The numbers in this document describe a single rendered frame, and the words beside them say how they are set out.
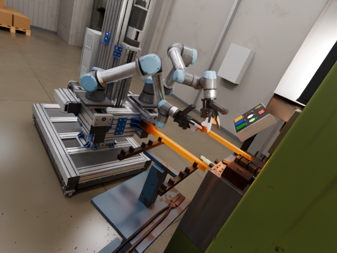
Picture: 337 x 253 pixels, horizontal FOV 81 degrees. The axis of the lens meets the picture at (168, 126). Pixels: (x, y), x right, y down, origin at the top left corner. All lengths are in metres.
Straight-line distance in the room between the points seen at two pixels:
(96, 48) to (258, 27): 3.34
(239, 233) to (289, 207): 0.19
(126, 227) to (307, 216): 0.61
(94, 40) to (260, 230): 1.73
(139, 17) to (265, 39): 3.12
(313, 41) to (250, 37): 3.57
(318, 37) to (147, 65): 0.83
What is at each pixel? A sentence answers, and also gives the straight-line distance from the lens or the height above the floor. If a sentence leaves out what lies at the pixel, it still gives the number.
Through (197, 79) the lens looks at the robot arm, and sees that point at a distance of 1.25.
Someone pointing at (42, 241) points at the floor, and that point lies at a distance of 1.70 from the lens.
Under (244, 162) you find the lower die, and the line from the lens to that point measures 1.12.
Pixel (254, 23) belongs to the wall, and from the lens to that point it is 4.60.
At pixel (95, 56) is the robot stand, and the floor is 1.04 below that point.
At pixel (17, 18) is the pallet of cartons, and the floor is 0.40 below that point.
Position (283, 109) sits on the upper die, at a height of 1.31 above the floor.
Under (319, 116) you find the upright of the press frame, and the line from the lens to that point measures 0.61.
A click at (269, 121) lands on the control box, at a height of 1.14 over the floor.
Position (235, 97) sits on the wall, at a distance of 4.42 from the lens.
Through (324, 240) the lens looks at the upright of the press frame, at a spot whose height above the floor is 1.11.
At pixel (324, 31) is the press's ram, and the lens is 1.00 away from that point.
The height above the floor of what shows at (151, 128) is 1.00.
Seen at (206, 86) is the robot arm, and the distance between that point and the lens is 1.18.
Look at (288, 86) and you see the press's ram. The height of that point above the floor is 1.41.
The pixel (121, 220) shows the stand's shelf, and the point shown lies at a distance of 0.90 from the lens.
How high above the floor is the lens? 1.42
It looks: 23 degrees down
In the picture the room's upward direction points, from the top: 22 degrees clockwise
